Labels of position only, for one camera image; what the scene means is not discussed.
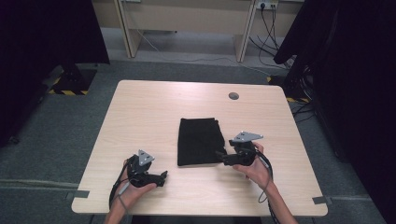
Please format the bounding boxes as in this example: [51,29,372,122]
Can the right hand-held gripper cable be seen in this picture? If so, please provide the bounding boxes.
[254,148,281,224]

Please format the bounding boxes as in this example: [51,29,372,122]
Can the beige wooden desk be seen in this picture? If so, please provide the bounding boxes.
[113,0,260,63]

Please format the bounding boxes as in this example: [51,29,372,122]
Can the thin grey floor cable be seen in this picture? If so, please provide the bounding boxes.
[135,29,273,77]

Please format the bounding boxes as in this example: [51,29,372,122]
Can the person's right hand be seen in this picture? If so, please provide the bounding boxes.
[232,142,276,191]

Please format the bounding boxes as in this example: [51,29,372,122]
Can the left hand-held gripper cable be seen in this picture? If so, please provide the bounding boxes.
[107,155,138,224]

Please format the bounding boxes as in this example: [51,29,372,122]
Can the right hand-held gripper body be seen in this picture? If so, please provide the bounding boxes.
[228,131,264,167]

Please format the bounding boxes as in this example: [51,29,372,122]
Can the person's left hand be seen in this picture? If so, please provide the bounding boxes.
[118,158,158,208]

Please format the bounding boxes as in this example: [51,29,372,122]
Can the black tank top white trim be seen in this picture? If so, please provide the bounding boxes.
[177,117,228,168]

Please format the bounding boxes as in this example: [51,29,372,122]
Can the hand-held gripper cable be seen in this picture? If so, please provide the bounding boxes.
[107,155,138,224]
[254,148,281,224]

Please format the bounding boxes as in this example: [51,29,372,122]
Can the black floor cables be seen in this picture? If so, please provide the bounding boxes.
[247,5,297,71]

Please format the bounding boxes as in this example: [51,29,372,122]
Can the black curtain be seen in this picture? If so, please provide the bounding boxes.
[273,0,396,224]
[0,0,110,147]

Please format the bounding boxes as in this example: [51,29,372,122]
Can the grey floor cable cover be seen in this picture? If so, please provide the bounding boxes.
[0,178,80,191]

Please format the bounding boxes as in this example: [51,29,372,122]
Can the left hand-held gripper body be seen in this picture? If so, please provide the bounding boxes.
[125,148,157,189]

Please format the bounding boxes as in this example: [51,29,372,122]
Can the black stand base striped tape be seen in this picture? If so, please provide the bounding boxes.
[266,74,312,105]
[47,63,98,97]

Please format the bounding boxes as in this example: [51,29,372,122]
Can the white wall socket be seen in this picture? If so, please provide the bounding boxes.
[255,0,279,10]

